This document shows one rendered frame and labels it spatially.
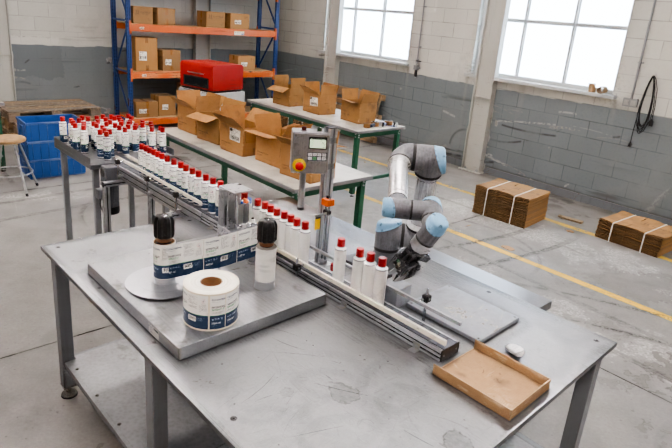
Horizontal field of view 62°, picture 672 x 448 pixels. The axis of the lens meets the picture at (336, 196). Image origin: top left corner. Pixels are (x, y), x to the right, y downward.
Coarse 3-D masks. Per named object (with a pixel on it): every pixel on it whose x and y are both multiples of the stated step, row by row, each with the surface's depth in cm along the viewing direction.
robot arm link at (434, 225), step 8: (424, 216) 200; (432, 216) 194; (440, 216) 196; (424, 224) 197; (432, 224) 193; (440, 224) 192; (448, 224) 195; (424, 232) 196; (432, 232) 194; (440, 232) 194; (424, 240) 197; (432, 240) 196
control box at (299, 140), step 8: (296, 128) 255; (296, 136) 248; (304, 136) 248; (312, 136) 249; (320, 136) 249; (328, 136) 250; (296, 144) 249; (304, 144) 249; (328, 144) 251; (296, 152) 250; (304, 152) 250; (320, 152) 251; (296, 160) 251; (304, 160) 252; (304, 168) 253; (312, 168) 253; (320, 168) 254
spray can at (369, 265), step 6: (372, 252) 225; (366, 258) 226; (372, 258) 224; (366, 264) 224; (372, 264) 224; (366, 270) 225; (372, 270) 225; (366, 276) 226; (372, 276) 226; (366, 282) 226; (372, 282) 227; (366, 288) 227; (372, 288) 228; (366, 294) 228
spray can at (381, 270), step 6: (384, 258) 221; (378, 264) 221; (384, 264) 220; (378, 270) 221; (384, 270) 220; (378, 276) 221; (384, 276) 221; (378, 282) 222; (384, 282) 222; (378, 288) 223; (384, 288) 223; (372, 294) 226; (378, 294) 223; (384, 294) 225; (378, 300) 224
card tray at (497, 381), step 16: (480, 352) 208; (496, 352) 204; (448, 368) 197; (464, 368) 197; (480, 368) 198; (496, 368) 199; (512, 368) 200; (528, 368) 195; (464, 384) 184; (480, 384) 189; (496, 384) 190; (512, 384) 191; (528, 384) 192; (544, 384) 186; (480, 400) 180; (496, 400) 182; (512, 400) 183; (528, 400) 180; (512, 416) 174
